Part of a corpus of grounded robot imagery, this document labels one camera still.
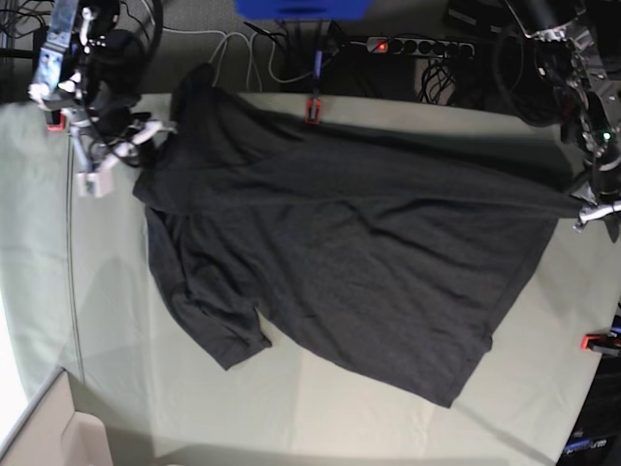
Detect green table cloth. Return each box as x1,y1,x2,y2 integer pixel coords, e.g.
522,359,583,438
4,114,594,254
1,104,620,465

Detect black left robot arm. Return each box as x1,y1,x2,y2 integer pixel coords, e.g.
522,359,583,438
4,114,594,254
491,1,620,242

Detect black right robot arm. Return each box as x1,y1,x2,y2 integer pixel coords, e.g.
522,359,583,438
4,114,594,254
28,1,177,198

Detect red black left clamp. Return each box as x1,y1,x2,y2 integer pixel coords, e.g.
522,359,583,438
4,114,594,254
45,110,65,132

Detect black cable bundle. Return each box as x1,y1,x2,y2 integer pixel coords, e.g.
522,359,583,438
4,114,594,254
416,60,460,106

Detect red black side clamp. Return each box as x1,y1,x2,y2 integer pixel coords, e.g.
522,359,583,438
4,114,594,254
581,315,620,357

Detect white cable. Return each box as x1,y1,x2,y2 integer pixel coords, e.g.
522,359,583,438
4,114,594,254
140,0,316,93

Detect blue plastic bin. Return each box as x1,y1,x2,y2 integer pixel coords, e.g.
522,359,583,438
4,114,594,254
235,0,371,20

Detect cardboard box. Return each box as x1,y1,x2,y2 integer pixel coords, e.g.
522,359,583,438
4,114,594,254
1,368,114,466

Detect red black table clamp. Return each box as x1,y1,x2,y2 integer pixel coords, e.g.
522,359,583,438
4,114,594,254
305,97,321,124

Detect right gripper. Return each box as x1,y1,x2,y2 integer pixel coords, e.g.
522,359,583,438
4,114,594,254
69,119,177,197

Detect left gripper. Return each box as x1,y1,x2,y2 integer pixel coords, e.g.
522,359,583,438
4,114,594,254
568,186,620,243

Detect black t-shirt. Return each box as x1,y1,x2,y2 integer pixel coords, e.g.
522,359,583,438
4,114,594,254
134,64,580,408

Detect white power strip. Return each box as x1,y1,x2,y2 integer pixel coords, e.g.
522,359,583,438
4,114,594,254
365,36,476,59

